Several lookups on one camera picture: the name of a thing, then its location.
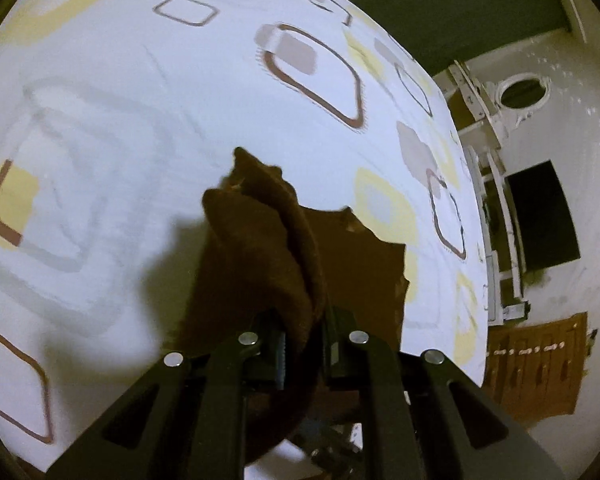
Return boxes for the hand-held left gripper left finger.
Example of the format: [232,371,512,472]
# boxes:
[45,310,288,480]

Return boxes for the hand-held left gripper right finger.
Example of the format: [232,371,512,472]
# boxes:
[325,307,566,480]

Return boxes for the brown plaid garment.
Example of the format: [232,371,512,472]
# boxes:
[177,146,411,466]

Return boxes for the white railed stand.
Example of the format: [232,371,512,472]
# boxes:
[462,145,531,323]

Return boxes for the brown wooden cabinet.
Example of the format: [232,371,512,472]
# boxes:
[482,312,593,421]

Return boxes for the black screen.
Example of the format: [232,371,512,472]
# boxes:
[505,160,581,273]

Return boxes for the patterned white bed sheet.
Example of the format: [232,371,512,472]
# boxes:
[0,0,491,471]

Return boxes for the green curtain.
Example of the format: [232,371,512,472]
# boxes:
[280,0,571,76]

